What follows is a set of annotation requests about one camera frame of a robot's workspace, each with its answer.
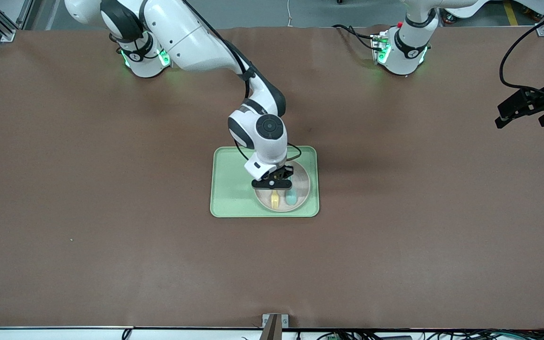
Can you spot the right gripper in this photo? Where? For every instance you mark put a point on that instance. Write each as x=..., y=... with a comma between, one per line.
x=285, y=171

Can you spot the beige round plate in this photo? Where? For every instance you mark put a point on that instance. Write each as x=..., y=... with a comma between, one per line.
x=302, y=186

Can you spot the yellow plastic fork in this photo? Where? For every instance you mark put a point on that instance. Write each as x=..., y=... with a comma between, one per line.
x=275, y=200

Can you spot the grey arm base connector box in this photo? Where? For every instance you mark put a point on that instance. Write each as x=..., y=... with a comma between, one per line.
x=379, y=47
x=163, y=56

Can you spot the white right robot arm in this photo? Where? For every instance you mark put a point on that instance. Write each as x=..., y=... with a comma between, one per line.
x=182, y=33

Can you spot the teal plastic spoon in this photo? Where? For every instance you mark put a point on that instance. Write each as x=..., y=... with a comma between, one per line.
x=291, y=198

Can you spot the light green rectangular tray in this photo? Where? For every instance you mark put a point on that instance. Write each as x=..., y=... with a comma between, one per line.
x=234, y=189

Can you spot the brown table cover sheet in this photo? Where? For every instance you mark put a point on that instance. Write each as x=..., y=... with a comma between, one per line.
x=158, y=259

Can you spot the grey metal edge bracket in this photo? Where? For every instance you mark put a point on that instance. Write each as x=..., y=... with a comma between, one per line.
x=274, y=323

